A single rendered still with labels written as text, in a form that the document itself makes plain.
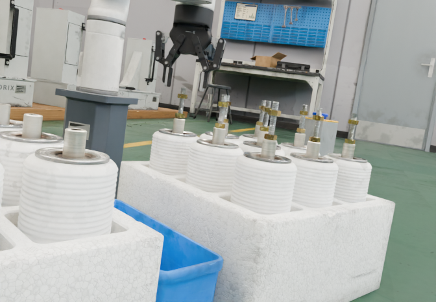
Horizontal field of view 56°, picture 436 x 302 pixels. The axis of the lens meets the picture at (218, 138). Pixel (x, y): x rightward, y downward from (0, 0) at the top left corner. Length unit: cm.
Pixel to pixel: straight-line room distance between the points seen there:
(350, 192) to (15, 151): 56
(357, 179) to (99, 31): 66
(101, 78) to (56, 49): 236
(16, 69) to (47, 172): 259
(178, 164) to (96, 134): 29
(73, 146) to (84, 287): 14
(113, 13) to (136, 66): 337
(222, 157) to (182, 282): 23
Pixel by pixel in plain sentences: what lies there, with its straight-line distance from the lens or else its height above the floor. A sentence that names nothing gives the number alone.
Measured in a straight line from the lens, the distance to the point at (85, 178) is 43.
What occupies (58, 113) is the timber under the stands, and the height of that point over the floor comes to 5.
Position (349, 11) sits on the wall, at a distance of 596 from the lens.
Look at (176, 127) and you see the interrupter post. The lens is 81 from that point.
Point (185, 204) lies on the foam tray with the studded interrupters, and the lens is 68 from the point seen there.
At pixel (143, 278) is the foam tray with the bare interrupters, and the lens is 47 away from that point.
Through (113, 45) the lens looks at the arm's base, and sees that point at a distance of 103.
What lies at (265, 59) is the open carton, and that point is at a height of 87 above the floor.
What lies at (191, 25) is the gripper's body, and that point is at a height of 46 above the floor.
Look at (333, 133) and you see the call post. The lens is 108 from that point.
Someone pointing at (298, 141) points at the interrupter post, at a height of 26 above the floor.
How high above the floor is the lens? 34
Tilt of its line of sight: 6 degrees down
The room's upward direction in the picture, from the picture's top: 8 degrees clockwise
